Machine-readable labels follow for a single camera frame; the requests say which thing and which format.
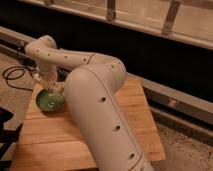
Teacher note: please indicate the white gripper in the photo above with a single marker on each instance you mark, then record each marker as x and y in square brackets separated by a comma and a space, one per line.
[46, 76]

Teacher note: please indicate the white plastic bottle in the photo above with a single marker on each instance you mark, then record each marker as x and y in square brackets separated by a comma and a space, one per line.
[55, 89]

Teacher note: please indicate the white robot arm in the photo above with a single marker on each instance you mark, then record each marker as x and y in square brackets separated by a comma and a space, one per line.
[89, 81]

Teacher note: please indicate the green ceramic bowl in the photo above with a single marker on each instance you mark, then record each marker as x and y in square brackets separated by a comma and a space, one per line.
[49, 101]

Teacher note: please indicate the dark chair at left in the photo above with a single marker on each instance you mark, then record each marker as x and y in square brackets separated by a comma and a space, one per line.
[7, 137]

